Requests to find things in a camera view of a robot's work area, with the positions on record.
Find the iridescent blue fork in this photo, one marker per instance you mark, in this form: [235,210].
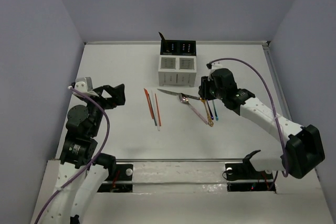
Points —
[215,111]

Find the gold black handled knife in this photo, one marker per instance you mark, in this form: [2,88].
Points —
[166,47]

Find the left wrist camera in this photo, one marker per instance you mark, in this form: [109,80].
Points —
[83,85]

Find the silver knife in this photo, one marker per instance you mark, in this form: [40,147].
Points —
[170,93]

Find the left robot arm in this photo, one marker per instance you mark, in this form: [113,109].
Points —
[82,164]

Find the orange pointed straw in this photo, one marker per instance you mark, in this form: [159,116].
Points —
[146,93]

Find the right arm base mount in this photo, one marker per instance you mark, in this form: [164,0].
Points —
[240,177]

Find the gold fork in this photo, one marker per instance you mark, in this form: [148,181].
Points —
[210,121]

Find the purple iridescent spoon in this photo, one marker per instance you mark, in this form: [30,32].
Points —
[209,109]

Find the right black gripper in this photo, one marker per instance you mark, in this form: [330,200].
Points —
[203,88]

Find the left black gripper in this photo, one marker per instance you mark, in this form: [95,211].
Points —
[100,97]

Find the white clear straw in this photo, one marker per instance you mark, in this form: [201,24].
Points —
[155,110]

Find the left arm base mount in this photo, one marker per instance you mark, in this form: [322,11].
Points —
[120,181]

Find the silver spoon pink handle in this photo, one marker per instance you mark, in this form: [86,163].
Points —
[184,100]

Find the orange straight straw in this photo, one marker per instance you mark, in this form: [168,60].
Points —
[158,111]

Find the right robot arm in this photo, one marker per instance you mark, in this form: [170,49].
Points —
[302,149]

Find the white utensil caddy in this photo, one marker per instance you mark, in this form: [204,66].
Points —
[177,70]

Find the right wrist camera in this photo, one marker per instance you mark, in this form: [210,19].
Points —
[214,65]

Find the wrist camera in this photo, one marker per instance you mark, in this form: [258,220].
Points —
[83,85]
[214,65]

